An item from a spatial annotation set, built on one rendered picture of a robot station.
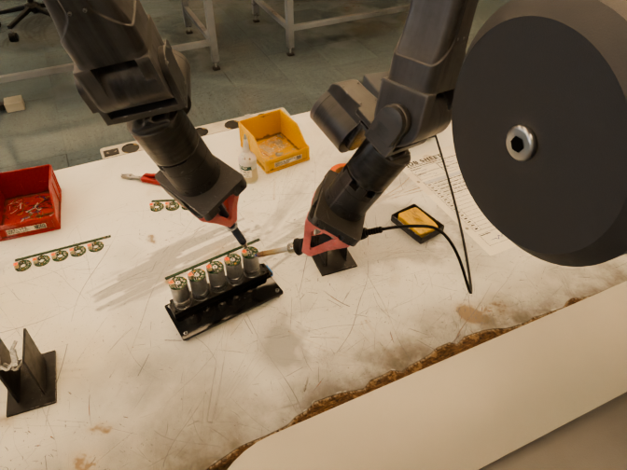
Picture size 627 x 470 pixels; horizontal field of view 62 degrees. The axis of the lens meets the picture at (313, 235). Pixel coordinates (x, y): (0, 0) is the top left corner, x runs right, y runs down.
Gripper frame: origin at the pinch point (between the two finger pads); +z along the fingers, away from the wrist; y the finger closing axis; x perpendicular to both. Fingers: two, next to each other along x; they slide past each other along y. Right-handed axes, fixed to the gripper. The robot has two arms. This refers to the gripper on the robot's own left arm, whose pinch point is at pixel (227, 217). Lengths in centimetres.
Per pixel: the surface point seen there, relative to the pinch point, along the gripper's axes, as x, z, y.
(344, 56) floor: -154, 161, 159
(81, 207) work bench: 12.2, 12.7, 36.4
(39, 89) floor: -15, 108, 248
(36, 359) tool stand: 29.1, 1.5, 7.0
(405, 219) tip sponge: -23.1, 24.3, -7.9
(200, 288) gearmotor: 8.9, 8.4, 1.5
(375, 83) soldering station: -47, 25, 18
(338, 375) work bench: 5.1, 14.5, -20.1
